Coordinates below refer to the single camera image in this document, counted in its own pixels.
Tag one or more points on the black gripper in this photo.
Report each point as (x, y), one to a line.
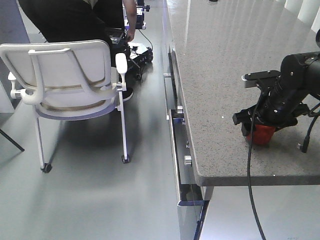
(277, 107)

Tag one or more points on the blue device on floor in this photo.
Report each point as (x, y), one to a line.
(141, 8)

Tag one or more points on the white mesh office chair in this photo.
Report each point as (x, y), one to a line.
(69, 81)

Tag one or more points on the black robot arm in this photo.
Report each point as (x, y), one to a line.
(301, 71)

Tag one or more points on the grey stone counter island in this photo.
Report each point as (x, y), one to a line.
(214, 45)

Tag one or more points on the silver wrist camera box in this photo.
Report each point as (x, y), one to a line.
(265, 79)

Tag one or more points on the person in black clothes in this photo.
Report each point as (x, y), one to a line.
(81, 20)

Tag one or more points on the black equipment on floor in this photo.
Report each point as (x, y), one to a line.
(137, 54)

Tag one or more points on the red yellow apple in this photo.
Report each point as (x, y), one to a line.
(262, 134)

